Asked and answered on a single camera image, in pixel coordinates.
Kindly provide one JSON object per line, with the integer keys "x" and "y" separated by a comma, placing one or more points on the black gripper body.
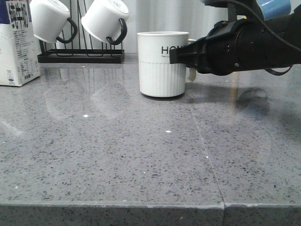
{"x": 242, "y": 46}

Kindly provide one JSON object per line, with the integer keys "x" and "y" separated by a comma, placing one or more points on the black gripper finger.
{"x": 193, "y": 55}

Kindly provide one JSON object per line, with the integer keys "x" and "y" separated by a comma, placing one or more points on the white ribbed HOME cup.
{"x": 157, "y": 77}

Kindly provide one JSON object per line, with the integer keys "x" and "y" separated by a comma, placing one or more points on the white blue milk carton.
{"x": 18, "y": 51}

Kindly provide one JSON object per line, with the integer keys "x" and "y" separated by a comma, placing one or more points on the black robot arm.
{"x": 287, "y": 29}

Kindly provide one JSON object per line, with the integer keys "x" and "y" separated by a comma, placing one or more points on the blue hanging mug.
{"x": 274, "y": 8}

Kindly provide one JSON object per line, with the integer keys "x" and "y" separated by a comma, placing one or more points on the right white hanging mug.
{"x": 105, "y": 20}

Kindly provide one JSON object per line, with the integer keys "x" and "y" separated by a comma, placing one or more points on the white hanging mug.
{"x": 49, "y": 18}
{"x": 105, "y": 20}

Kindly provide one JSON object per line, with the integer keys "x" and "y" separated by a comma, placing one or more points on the left white hanging mug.
{"x": 49, "y": 18}

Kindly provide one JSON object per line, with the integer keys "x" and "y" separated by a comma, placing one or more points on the black wire mug rack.
{"x": 84, "y": 48}

